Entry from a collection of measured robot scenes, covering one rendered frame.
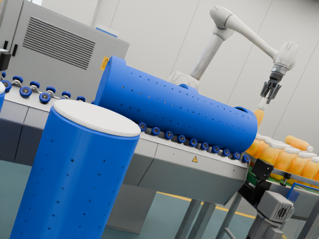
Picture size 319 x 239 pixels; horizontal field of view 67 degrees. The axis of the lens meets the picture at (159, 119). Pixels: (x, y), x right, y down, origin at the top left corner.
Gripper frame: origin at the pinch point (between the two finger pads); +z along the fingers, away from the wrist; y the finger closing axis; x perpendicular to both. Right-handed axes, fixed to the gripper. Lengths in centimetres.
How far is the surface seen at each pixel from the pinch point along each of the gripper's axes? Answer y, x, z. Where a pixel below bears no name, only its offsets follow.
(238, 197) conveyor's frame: -10, 25, 73
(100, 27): -157, -107, -18
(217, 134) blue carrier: 23, -40, 26
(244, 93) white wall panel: -236, 160, -21
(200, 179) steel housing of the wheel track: 21, -37, 53
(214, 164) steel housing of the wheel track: 22, -33, 43
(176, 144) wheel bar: 20, -58, 39
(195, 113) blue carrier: 23, -57, 20
